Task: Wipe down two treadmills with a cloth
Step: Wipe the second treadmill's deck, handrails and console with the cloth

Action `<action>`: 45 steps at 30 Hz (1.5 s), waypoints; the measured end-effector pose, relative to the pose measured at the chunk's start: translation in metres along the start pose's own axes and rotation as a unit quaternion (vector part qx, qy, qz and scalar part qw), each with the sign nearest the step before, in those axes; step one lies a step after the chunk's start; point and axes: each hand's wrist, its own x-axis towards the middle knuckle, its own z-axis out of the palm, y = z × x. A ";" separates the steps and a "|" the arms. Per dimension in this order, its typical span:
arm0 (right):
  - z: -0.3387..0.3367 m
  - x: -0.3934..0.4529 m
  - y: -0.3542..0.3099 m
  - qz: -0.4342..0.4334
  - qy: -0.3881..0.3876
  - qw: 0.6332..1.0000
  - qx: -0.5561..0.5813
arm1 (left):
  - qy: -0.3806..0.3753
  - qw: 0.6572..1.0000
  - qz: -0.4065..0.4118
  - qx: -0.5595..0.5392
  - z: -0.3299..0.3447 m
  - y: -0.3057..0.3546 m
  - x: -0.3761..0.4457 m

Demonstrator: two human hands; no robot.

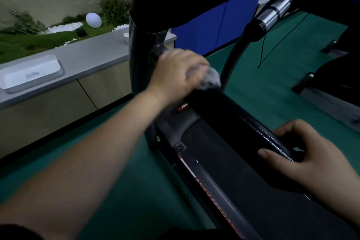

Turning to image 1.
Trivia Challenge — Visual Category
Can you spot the person's right hand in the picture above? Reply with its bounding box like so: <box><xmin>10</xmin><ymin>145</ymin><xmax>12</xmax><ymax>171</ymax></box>
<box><xmin>257</xmin><ymin>119</ymin><xmax>354</xmax><ymax>202</ymax></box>

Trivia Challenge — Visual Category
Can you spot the person's left hand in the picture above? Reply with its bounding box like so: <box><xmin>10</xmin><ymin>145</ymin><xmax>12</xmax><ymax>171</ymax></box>
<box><xmin>146</xmin><ymin>49</ymin><xmax>210</xmax><ymax>108</ymax></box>

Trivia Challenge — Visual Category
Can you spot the grey white wiping cloth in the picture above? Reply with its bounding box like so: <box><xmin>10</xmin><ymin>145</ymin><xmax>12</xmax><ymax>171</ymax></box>
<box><xmin>186</xmin><ymin>64</ymin><xmax>221</xmax><ymax>91</ymax></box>

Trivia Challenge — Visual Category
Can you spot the black treadmill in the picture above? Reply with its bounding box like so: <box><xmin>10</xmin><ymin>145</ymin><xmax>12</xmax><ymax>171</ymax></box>
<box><xmin>129</xmin><ymin>0</ymin><xmax>360</xmax><ymax>240</ymax></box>

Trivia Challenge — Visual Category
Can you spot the person's left forearm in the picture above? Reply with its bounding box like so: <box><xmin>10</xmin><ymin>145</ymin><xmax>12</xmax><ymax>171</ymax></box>
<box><xmin>0</xmin><ymin>87</ymin><xmax>167</xmax><ymax>240</ymax></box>

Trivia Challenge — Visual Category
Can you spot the person's right forearm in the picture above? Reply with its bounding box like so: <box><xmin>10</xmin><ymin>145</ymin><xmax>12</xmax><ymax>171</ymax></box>
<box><xmin>323</xmin><ymin>171</ymin><xmax>360</xmax><ymax>230</ymax></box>

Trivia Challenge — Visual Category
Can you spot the blue partition panel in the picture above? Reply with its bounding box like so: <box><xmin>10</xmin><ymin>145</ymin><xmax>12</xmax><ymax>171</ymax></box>
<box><xmin>171</xmin><ymin>0</ymin><xmax>261</xmax><ymax>56</ymax></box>

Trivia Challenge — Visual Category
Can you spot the green bushy plant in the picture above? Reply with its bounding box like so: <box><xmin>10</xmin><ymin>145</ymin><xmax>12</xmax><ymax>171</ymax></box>
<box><xmin>99</xmin><ymin>0</ymin><xmax>131</xmax><ymax>26</ymax></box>
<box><xmin>7</xmin><ymin>10</ymin><xmax>49</xmax><ymax>35</ymax></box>

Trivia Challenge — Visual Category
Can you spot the white globe lamp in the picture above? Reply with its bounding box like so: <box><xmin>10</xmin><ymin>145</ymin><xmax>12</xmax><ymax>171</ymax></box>
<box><xmin>85</xmin><ymin>12</ymin><xmax>102</xmax><ymax>29</ymax></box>

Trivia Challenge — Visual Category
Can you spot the grey top counter cabinet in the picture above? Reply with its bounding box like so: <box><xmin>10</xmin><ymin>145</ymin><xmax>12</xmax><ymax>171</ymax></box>
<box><xmin>0</xmin><ymin>27</ymin><xmax>177</xmax><ymax>159</ymax></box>

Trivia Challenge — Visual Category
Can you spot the green artificial grass bed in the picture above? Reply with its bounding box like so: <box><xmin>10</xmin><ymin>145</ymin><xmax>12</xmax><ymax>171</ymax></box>
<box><xmin>0</xmin><ymin>21</ymin><xmax>130</xmax><ymax>65</ymax></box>

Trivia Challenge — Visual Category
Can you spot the white rectangular tray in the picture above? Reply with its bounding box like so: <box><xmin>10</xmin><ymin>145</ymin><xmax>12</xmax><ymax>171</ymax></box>
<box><xmin>0</xmin><ymin>55</ymin><xmax>65</xmax><ymax>94</ymax></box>

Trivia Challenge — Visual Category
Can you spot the thin black cable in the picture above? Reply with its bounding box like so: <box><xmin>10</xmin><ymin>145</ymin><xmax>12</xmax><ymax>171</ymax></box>
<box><xmin>257</xmin><ymin>13</ymin><xmax>310</xmax><ymax>69</ymax></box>

